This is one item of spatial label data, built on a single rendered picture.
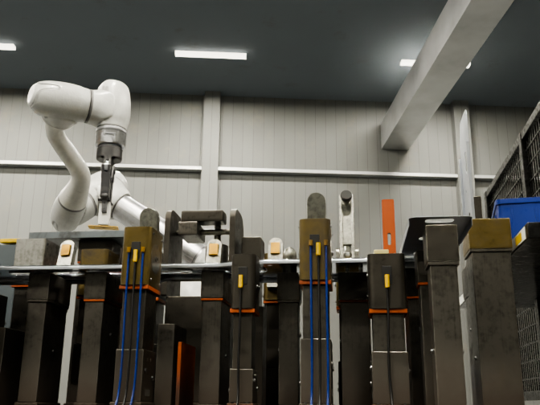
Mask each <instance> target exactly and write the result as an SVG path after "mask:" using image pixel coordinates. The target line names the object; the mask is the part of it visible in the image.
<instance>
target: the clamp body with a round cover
mask: <svg viewBox="0 0 540 405"><path fill-rule="evenodd" d="M80 256H81V258H80V265H81V264H119V256H118V254H116V253H114V252H112V251H111V250H109V249H82V250H81V255H80ZM76 299H78V300H80V306H79V315H78V324H77V333H76V343H75V344H73V351H72V368H71V377H70V387H69V395H68V402H66V405H74V403H76V400H77V390H78V381H79V372H80V354H81V345H82V336H83V327H84V309H85V302H84V284H78V290H77V296H76Z"/></svg>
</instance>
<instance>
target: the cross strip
mask: <svg viewBox="0 0 540 405"><path fill-rule="evenodd" d="M427 219H454V220H453V221H451V222H433V223H427V222H425V220H427ZM444 224H456V225H457V231H458V243H459V246H460V245H461V243H462V242H463V240H464V238H465V236H466V235H467V234H468V232H469V230H470V229H471V227H472V225H473V217H472V216H469V215H459V216H423V217H411V218H409V219H408V221H407V227H406V231H405V233H404V237H403V242H402V246H401V248H400V252H399V253H403V254H404V255H405V256H415V254H414V252H416V250H423V240H422V239H419V238H421V237H423V230H424V228H425V226H426V225H444Z"/></svg>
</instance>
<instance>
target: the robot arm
mask: <svg viewBox="0 0 540 405"><path fill-rule="evenodd" d="M27 103H28V105H29V107H30V109H31V110H32V111H33V112H34V113H36V114H38V115H40V116H41V118H42V120H43V122H44V123H45V131H46V135H47V139H48V140H49V142H50V144H51V146H52V147H53V149H54V150H55V152H56V153H57V154H58V156H59V158H60V159H61V161H62V162H63V164H64V165H65V166H66V167H67V169H68V171H69V173H70V175H71V180H70V181H69V182H68V184H67V185H66V186H65V187H64V188H63V189H62V190H61V191H60V193H59V195H58V197H57V198H56V199H55V201H54V204H53V206H52V208H51V224H52V225H53V227H54V228H55V229H56V230H57V231H74V230H75V229H76V228H77V227H78V225H81V224H83V223H85V222H87V221H88V220H89V219H91V218H93V217H94V216H97V217H98V225H103V226H109V225H110V219H115V220H116V221H118V222H119V223H121V224H123V225H124V226H126V227H139V226H140V213H141V212H142V211H143V210H144V209H145V208H147V207H145V206H143V205H142V204H140V203H139V202H137V201H136V200H134V199H133V198H131V195H130V193H129V191H128V183H127V181H126V179H125V177H124V176H123V175H122V174H121V173H120V172H118V171H116V169H115V166H114V165H115V164H119V163H121V162H122V154H123V150H124V149H125V144H126V136H127V128H128V126H129V121H130V115H131V101H130V94H129V88H128V87H127V86H126V84H124V83H122V82H120V81H118V80H106V81H105V82H103V83H102V84H101V85H100V87H99V88H98V90H91V89H87V88H83V87H81V86H79V85H75V84H69V83H64V82H59V81H52V80H46V81H40V82H38V83H36V84H34V85H33V86H32V87H31V89H30V91H29V93H28V97H27ZM77 122H80V123H85V124H88V125H92V126H94V127H96V143H95V144H96V148H97V149H96V160H97V161H99V162H101V163H102V164H101V168H100V169H101V171H100V172H97V173H94V174H92V175H91V174H90V171H89V168H88V166H87V164H86V163H85V161H84V159H83V158H82V157H81V156H80V154H79V153H78V152H77V150H76V148H75V147H74V146H73V144H72V143H71V142H70V141H69V139H68V138H67V136H66V134H65V132H64V130H66V129H70V128H71V127H72V126H73V125H76V124H77ZM205 251H206V246H205V245H204V244H202V243H187V242H186V241H185V240H182V264H188V263H205ZM186 296H201V281H181V288H180V297H186Z"/></svg>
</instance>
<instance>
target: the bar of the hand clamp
mask: <svg viewBox="0 0 540 405"><path fill-rule="evenodd" d="M339 225H340V258H343V247H344V246H352V258H355V240H354V195H353V194H352V193H351V192H350V191H348V190H344V191H342V192H341V195H339Z"/></svg>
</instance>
